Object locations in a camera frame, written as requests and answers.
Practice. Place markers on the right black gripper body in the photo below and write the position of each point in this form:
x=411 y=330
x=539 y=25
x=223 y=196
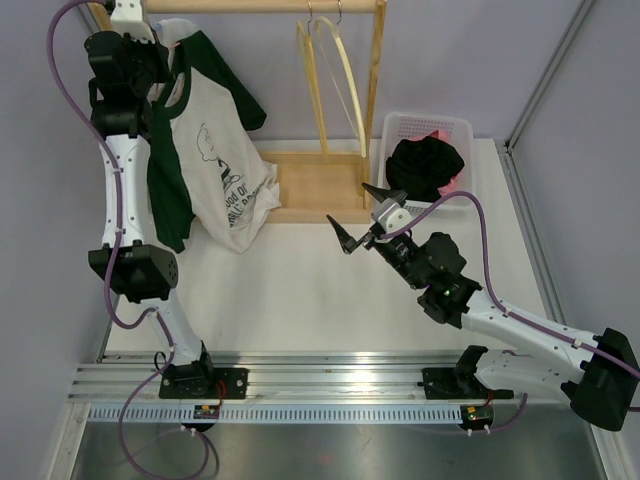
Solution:
x=400 y=256

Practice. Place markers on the yellow hanger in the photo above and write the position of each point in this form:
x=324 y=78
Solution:
x=306 y=50

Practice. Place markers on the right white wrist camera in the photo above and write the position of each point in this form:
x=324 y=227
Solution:
x=391 y=216

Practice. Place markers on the pink t shirt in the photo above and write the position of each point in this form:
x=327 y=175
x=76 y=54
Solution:
x=452 y=185

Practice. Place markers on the cream hanger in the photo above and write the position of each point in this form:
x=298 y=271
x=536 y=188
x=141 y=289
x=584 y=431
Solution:
x=351 y=106

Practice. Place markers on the aluminium frame post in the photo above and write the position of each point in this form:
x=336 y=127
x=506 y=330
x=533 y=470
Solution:
x=550 y=71
x=93 y=16

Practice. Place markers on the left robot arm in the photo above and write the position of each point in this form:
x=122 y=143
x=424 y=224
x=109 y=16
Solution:
x=128 y=263

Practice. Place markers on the right aluminium frame post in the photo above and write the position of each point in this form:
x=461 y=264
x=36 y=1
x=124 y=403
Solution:
x=550 y=71

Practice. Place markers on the white t shirt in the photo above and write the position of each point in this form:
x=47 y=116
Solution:
x=169 y=32

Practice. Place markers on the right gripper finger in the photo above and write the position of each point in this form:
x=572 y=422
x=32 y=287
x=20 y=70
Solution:
x=347 y=242
x=386 y=196

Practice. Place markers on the black t shirt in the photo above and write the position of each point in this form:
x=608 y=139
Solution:
x=420 y=167

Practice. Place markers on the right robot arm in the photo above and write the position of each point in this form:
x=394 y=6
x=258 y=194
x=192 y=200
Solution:
x=596 y=375

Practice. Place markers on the wooden clothes rack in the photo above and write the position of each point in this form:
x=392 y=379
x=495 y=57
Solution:
x=311 y=185

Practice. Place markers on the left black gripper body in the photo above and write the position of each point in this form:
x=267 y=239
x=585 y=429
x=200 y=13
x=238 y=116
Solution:
x=145 y=58

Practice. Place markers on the pink hanger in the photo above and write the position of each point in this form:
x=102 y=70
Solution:
x=168 y=93

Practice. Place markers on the white slotted cable duct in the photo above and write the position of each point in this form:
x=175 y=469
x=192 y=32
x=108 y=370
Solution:
x=280 y=414

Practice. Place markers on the left aluminium frame post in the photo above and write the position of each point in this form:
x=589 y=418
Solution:
x=93 y=16

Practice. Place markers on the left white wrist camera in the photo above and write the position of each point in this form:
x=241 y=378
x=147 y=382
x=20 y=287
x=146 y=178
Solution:
x=128 y=18

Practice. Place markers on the white plastic basket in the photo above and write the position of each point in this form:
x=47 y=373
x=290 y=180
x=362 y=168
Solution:
x=399 y=126

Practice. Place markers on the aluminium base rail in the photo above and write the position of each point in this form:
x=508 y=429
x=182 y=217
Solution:
x=281 y=378

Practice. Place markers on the dark green t shirt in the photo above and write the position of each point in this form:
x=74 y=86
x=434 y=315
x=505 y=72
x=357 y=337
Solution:
x=203 y=165

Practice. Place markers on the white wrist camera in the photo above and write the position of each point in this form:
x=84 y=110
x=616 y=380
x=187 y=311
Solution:
x=391 y=216
x=128 y=18

